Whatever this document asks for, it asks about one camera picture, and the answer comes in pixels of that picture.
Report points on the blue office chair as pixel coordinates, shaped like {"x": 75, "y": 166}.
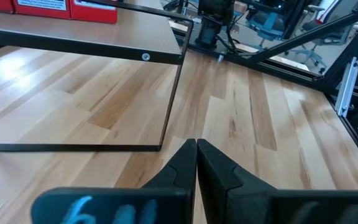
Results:
{"x": 267, "y": 23}

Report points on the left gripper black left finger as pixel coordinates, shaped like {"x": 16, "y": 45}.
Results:
{"x": 182, "y": 174}

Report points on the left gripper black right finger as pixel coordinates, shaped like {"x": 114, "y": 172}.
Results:
{"x": 225, "y": 193}

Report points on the tilted wooden shelf tray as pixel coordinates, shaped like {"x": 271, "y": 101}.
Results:
{"x": 104, "y": 34}

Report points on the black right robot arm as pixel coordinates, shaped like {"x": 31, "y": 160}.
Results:
{"x": 214, "y": 12}

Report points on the grey office chair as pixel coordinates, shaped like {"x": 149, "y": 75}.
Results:
{"x": 315, "y": 8}

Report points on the silver aluminium bracket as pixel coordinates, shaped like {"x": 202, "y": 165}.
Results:
{"x": 348, "y": 87}

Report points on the black aluminium table frame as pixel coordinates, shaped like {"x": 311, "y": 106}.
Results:
{"x": 306, "y": 35}

